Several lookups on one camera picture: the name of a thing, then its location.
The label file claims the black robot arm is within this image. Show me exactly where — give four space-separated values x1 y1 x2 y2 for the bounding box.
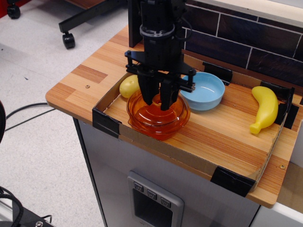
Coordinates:
125 0 196 111

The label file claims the orange transparent pot lid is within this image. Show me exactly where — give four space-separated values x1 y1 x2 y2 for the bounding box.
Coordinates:
127 91 191 134

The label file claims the black equipment with cables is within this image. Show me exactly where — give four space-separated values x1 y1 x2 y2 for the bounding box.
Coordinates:
0 187 54 227

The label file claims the yellow toy potato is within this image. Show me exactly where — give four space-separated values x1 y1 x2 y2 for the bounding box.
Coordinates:
119 75 140 98

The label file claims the black floor cable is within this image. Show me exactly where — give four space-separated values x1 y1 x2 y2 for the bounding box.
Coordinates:
4 102 55 132

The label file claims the orange transparent plastic pot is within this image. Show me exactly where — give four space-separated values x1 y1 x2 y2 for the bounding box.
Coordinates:
127 89 187 141

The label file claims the dark brick backsplash panel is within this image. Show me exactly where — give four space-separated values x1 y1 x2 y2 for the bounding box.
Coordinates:
128 0 303 87

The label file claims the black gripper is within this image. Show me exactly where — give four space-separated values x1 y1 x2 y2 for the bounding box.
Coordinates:
125 34 196 111

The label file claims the yellow toy banana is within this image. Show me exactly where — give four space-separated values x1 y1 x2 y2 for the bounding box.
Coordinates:
250 86 279 134

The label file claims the light blue plastic bowl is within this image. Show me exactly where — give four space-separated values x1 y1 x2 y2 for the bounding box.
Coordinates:
180 72 225 111

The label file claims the grey toy dishwasher cabinet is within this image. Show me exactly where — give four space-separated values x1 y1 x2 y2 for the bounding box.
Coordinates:
73 117 303 227

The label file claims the black wheeled cart frame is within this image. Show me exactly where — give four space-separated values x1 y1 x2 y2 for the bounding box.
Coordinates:
0 0 128 49

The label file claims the cardboard fence with black tape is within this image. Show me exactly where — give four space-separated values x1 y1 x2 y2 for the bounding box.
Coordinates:
92 43 299 198

